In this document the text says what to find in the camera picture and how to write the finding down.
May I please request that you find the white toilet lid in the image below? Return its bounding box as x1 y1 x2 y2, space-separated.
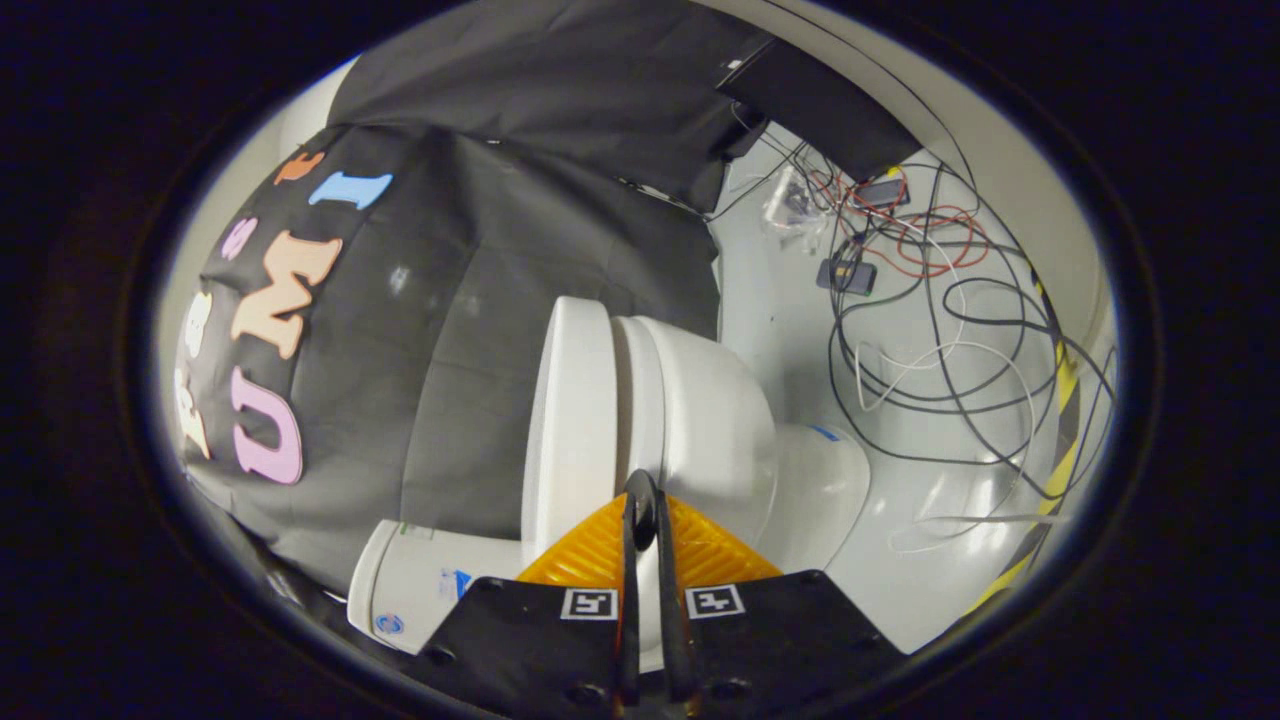
520 296 626 583

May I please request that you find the tangle of black cables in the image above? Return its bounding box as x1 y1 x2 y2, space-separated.
715 105 1119 566

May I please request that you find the black backdrop cloth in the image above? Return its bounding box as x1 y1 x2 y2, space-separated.
175 0 776 596

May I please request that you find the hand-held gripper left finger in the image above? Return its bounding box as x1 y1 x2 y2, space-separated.
415 470 646 716

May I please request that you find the red cable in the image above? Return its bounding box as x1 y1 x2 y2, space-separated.
808 168 991 283

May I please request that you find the yellow black hazard tape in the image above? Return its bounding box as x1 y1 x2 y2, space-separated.
960 268 1089 617

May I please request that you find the small grey orange device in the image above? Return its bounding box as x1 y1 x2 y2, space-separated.
855 174 913 208

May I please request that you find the small black device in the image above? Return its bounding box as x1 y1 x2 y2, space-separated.
816 257 879 297

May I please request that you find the white toilet seat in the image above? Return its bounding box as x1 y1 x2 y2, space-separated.
612 316 669 501

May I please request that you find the white ceramic toilet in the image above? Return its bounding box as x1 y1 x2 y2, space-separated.
347 318 871 673

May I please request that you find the white cable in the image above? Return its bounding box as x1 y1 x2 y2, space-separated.
853 215 1073 557

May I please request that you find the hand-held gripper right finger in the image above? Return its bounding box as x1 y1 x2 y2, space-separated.
650 488 909 716

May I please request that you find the clear plastic bag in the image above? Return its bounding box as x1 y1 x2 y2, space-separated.
762 168 833 243

